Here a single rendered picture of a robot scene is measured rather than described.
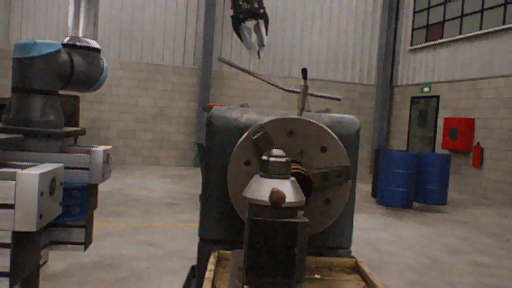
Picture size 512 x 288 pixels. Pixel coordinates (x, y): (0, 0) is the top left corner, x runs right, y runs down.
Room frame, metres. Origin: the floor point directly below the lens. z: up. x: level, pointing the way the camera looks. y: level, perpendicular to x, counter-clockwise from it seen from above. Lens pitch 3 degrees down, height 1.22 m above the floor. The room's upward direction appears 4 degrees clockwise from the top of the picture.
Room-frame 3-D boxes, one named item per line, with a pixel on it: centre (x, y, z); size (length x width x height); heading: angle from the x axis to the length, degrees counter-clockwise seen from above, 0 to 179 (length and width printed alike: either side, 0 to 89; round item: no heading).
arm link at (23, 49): (1.22, 0.59, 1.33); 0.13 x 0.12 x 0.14; 152
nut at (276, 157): (0.57, -0.03, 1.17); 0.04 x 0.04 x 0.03
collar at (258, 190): (0.57, -0.03, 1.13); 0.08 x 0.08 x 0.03
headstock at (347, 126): (1.60, -0.06, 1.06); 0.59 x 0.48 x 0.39; 1
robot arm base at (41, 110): (1.21, 0.59, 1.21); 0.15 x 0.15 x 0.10
